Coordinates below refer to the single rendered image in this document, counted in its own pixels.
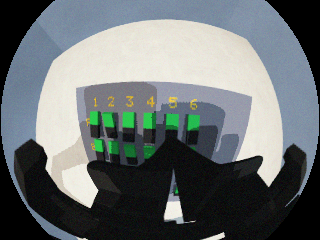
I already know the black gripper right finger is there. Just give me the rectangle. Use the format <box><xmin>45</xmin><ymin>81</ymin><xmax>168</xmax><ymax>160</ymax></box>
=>
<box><xmin>172</xmin><ymin>138</ymin><xmax>263</xmax><ymax>223</ymax></box>

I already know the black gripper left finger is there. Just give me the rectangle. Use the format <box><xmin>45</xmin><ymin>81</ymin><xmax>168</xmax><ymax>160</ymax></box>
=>
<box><xmin>87</xmin><ymin>137</ymin><xmax>173</xmax><ymax>216</ymax></box>

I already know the grey switch panel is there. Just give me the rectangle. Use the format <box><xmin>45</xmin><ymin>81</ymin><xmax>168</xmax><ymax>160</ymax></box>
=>
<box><xmin>76</xmin><ymin>81</ymin><xmax>252</xmax><ymax>166</ymax></box>

